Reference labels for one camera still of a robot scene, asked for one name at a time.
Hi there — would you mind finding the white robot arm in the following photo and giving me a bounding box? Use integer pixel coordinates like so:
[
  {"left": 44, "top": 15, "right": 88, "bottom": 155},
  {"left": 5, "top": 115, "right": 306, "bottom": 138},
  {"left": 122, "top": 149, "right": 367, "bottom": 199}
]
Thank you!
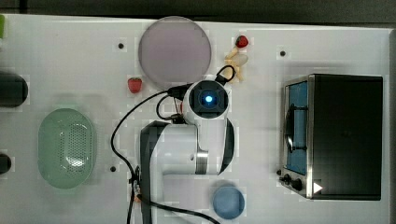
[{"left": 139, "top": 75, "right": 235, "bottom": 224}]

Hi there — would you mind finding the green perforated strainer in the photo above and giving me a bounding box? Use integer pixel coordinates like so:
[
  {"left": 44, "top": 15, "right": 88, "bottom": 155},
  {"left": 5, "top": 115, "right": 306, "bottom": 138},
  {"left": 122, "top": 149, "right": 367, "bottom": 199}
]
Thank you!
[{"left": 37, "top": 108, "right": 96, "bottom": 189}]

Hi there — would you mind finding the grey round plate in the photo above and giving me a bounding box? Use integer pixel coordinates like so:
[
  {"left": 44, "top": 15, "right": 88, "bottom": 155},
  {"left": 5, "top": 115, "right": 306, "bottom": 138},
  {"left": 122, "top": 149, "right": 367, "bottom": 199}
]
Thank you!
[{"left": 138, "top": 16, "right": 211, "bottom": 89}]

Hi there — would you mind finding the red strawberry near plate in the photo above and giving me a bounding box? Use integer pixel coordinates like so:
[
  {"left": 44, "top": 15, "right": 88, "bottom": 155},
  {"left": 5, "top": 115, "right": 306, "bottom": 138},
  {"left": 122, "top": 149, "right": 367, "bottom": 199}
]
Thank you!
[{"left": 128, "top": 77, "right": 143, "bottom": 93}]

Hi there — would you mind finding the red strawberry near banana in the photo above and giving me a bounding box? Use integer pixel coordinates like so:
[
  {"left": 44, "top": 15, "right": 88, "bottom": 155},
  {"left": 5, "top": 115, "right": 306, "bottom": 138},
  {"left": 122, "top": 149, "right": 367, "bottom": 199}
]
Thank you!
[{"left": 235, "top": 35, "right": 248, "bottom": 49}]

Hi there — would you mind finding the blue bowl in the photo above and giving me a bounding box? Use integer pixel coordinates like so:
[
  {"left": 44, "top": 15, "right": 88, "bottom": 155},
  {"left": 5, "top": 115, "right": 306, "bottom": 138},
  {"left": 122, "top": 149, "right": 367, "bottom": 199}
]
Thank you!
[{"left": 212, "top": 186, "right": 245, "bottom": 220}]

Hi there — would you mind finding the black toaster oven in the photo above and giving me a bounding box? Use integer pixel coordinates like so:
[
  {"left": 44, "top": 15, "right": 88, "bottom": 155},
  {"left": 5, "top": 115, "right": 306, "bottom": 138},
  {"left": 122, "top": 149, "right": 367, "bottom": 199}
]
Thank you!
[{"left": 276, "top": 74, "right": 383, "bottom": 201}]

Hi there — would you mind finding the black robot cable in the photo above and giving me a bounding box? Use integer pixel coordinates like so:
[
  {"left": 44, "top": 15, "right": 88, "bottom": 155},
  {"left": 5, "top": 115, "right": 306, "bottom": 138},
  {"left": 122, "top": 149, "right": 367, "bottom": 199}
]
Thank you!
[{"left": 110, "top": 64, "right": 236, "bottom": 224}]

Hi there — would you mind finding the black cylinder post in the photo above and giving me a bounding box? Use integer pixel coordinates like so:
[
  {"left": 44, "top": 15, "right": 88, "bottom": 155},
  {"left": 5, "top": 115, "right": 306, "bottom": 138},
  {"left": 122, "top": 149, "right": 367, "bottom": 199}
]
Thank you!
[
  {"left": 0, "top": 154, "right": 12, "bottom": 175},
  {"left": 0, "top": 73, "right": 28, "bottom": 107}
]

